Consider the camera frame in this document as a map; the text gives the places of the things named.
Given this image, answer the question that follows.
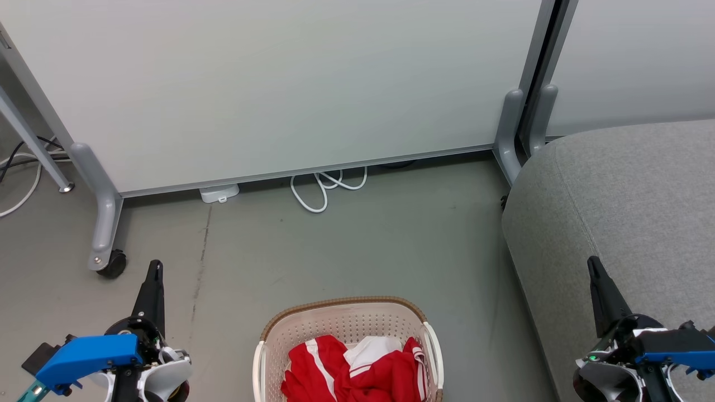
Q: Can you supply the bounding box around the blue left camera mount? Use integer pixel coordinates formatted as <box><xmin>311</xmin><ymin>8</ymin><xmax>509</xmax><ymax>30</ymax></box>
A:
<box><xmin>35</xmin><ymin>334</ymin><xmax>144</xmax><ymax>393</ymax></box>

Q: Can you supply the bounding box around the large white partition board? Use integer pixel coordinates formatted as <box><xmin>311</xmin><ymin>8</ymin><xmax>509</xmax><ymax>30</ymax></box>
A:
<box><xmin>0</xmin><ymin>0</ymin><xmax>555</xmax><ymax>199</ymax></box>

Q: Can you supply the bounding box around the looped white cable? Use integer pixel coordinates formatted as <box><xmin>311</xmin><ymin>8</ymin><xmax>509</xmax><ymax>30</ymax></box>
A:
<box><xmin>290</xmin><ymin>166</ymin><xmax>369</xmax><ymax>214</ymax></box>

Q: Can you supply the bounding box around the left arm cable teal plug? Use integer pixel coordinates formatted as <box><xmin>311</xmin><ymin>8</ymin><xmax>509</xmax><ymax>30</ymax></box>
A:
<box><xmin>16</xmin><ymin>380</ymin><xmax>50</xmax><ymax>402</ymax></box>

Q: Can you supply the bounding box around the narrow white partition board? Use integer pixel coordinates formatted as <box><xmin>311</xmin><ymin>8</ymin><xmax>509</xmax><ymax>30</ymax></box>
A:
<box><xmin>546</xmin><ymin>0</ymin><xmax>715</xmax><ymax>138</ymax></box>

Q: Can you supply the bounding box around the red white striped garment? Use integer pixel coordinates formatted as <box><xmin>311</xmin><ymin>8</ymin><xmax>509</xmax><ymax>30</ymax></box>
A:
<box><xmin>335</xmin><ymin>335</ymin><xmax>428</xmax><ymax>402</ymax></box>

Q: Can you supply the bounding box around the white floor cable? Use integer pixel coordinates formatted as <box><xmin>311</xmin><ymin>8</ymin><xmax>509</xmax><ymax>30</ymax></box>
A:
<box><xmin>0</xmin><ymin>152</ymin><xmax>44</xmax><ymax>218</ymax></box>

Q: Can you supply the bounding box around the grey partition leg with caster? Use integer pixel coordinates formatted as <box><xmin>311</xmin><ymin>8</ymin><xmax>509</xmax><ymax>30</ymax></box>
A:
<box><xmin>69</xmin><ymin>142</ymin><xmax>125</xmax><ymax>272</ymax></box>

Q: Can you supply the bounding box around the blue right camera mount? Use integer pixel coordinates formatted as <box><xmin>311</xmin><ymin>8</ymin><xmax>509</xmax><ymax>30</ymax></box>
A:
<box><xmin>634</xmin><ymin>328</ymin><xmax>715</xmax><ymax>381</ymax></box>

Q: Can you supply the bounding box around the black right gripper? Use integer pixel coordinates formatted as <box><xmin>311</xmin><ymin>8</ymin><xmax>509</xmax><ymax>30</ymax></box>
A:
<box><xmin>585</xmin><ymin>256</ymin><xmax>664</xmax><ymax>362</ymax></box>

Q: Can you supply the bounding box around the black floor cable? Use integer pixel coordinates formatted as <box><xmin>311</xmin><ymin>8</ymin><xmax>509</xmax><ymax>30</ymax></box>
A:
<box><xmin>0</xmin><ymin>136</ymin><xmax>64</xmax><ymax>184</ymax></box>

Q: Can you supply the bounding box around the grey metal table leg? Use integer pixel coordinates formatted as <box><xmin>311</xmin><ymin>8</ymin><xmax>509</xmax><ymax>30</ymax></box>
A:
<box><xmin>0</xmin><ymin>85</ymin><xmax>75</xmax><ymax>194</ymax></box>

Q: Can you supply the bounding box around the black caster wheel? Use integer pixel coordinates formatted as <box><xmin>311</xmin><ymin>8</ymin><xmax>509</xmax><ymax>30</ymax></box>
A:
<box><xmin>97</xmin><ymin>250</ymin><xmax>128</xmax><ymax>280</ymax></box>

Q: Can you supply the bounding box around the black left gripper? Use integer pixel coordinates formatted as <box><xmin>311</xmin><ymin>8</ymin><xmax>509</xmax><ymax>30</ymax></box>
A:
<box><xmin>106</xmin><ymin>260</ymin><xmax>166</xmax><ymax>365</ymax></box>

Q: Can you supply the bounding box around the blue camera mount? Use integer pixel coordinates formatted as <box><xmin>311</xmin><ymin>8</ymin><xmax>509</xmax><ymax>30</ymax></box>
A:
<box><xmin>634</xmin><ymin>328</ymin><xmax>715</xmax><ymax>381</ymax></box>
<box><xmin>35</xmin><ymin>334</ymin><xmax>144</xmax><ymax>393</ymax></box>

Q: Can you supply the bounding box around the grey fabric sofa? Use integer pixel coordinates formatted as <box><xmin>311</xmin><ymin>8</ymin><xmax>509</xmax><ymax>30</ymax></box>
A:
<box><xmin>501</xmin><ymin>119</ymin><xmax>715</xmax><ymax>402</ymax></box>

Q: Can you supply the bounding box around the cream plastic laundry basket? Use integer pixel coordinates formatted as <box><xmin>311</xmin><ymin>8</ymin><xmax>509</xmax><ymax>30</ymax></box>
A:
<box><xmin>252</xmin><ymin>296</ymin><xmax>445</xmax><ymax>402</ymax></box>

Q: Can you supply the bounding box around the white power adapter box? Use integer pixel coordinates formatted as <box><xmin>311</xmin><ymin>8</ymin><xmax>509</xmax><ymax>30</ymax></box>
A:
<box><xmin>199</xmin><ymin>184</ymin><xmax>240</xmax><ymax>204</ymax></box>

